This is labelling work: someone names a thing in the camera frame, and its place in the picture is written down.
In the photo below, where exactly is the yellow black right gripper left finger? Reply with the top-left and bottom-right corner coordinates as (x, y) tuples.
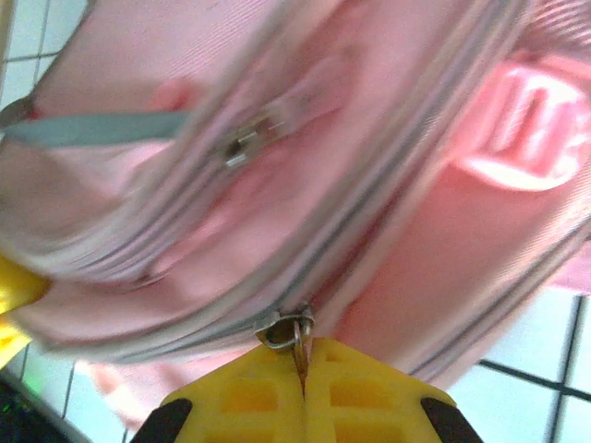
(133, 346), (308, 443)

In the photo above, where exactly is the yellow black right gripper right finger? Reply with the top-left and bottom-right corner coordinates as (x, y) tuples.
(303, 338), (484, 443)

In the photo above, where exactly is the pink backpack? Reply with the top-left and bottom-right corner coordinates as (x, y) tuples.
(0, 0), (591, 430)

